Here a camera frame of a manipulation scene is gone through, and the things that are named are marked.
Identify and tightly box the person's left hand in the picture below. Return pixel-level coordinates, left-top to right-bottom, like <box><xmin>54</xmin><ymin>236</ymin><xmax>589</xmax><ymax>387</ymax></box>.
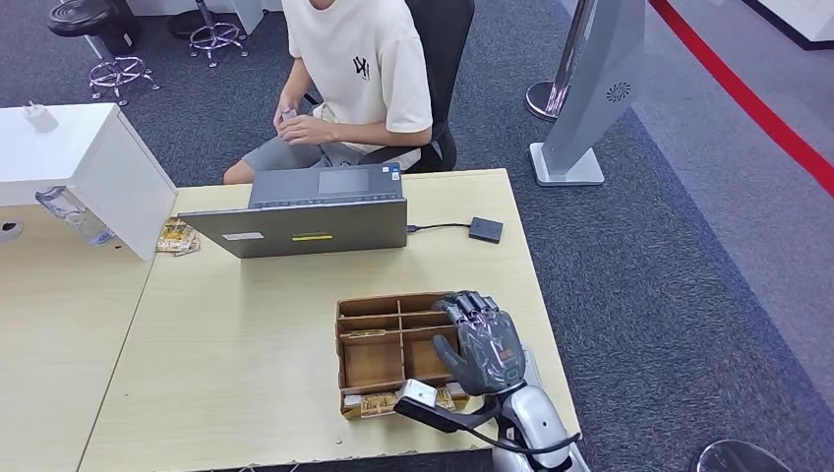
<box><xmin>276</xmin><ymin>115</ymin><xmax>336</xmax><ymax>146</ymax></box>

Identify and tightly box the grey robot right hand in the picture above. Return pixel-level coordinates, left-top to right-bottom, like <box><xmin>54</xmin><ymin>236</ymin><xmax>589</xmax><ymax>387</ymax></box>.
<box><xmin>432</xmin><ymin>290</ymin><xmax>528</xmax><ymax>397</ymax></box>

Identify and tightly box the person's right hand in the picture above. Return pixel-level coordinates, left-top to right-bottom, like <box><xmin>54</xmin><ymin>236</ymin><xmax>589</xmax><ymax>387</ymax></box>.
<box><xmin>273</xmin><ymin>97</ymin><xmax>301</xmax><ymax>135</ymax></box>

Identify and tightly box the person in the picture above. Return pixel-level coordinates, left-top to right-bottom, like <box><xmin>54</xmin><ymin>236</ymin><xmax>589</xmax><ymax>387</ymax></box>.
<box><xmin>222</xmin><ymin>0</ymin><xmax>435</xmax><ymax>186</ymax></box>

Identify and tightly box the white furniture panel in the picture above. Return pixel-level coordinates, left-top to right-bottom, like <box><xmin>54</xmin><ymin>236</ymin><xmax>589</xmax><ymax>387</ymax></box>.
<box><xmin>127</xmin><ymin>0</ymin><xmax>288</xmax><ymax>35</ymax></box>

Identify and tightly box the grey laptop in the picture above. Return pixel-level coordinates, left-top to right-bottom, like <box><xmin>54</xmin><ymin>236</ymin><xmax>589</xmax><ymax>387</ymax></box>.
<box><xmin>177</xmin><ymin>162</ymin><xmax>410</xmax><ymax>261</ymax></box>

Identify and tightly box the wooden compartment organizer box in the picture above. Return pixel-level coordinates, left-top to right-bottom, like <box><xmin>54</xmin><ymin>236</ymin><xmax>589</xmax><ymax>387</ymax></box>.
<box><xmin>334</xmin><ymin>292</ymin><xmax>472</xmax><ymax>424</ymax></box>

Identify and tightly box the small black square box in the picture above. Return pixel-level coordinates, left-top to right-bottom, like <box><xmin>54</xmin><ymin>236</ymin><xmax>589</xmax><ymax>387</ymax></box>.
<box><xmin>468</xmin><ymin>217</ymin><xmax>505</xmax><ymax>246</ymax></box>

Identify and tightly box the chrome base stool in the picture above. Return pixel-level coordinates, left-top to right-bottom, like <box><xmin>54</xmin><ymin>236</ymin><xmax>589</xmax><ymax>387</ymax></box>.
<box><xmin>189</xmin><ymin>0</ymin><xmax>250</xmax><ymax>69</ymax></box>

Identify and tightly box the stack of gold cards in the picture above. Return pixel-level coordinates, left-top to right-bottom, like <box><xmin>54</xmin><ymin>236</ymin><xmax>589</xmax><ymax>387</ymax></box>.
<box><xmin>154</xmin><ymin>218</ymin><xmax>201</xmax><ymax>258</ymax></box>

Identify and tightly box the black office chair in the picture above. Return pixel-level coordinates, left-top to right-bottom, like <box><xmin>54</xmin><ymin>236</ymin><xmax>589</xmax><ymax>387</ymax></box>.
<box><xmin>354</xmin><ymin>0</ymin><xmax>477</xmax><ymax>176</ymax></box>

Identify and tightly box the black bag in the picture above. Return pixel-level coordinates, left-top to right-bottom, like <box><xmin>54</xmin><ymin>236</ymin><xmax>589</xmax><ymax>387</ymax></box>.
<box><xmin>97</xmin><ymin>0</ymin><xmax>143</xmax><ymax>57</ymax></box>

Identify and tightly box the white cabinet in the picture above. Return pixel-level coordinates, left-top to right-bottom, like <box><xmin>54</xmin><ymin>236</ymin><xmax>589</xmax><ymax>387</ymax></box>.
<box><xmin>0</xmin><ymin>102</ymin><xmax>178</xmax><ymax>264</ymax></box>

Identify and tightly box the black stool chrome base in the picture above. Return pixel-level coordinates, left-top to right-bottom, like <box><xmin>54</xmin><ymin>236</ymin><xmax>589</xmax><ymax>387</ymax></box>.
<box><xmin>46</xmin><ymin>0</ymin><xmax>161</xmax><ymax>107</ymax></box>

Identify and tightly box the clear plastic water bottle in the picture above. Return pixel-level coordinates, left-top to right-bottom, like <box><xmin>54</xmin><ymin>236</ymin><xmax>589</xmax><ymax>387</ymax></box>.
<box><xmin>33</xmin><ymin>187</ymin><xmax>117</xmax><ymax>250</ymax></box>

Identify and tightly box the white charger plug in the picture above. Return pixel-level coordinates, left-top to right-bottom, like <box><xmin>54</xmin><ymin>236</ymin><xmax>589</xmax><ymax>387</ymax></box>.
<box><xmin>21</xmin><ymin>100</ymin><xmax>59</xmax><ymax>135</ymax></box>

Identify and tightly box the grey kiosk stand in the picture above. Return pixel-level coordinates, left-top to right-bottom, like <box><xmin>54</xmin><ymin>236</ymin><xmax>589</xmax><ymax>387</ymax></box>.
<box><xmin>528</xmin><ymin>0</ymin><xmax>647</xmax><ymax>188</ymax></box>

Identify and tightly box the white platform black edge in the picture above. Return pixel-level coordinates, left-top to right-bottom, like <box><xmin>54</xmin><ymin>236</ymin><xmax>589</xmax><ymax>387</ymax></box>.
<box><xmin>743</xmin><ymin>0</ymin><xmax>834</xmax><ymax>51</ymax></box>

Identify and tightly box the black camera bracket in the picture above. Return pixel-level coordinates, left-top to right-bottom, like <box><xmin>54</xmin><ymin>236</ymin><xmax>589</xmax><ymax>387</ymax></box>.
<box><xmin>393</xmin><ymin>393</ymin><xmax>502</xmax><ymax>436</ymax></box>

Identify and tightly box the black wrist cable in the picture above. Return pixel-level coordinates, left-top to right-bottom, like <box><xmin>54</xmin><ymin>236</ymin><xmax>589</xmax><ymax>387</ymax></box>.
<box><xmin>465</xmin><ymin>423</ymin><xmax>582</xmax><ymax>472</ymax></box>

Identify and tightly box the chrome stanchion post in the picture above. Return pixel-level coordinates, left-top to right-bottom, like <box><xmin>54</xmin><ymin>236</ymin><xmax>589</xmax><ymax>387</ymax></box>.
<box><xmin>525</xmin><ymin>0</ymin><xmax>597</xmax><ymax>123</ymax></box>

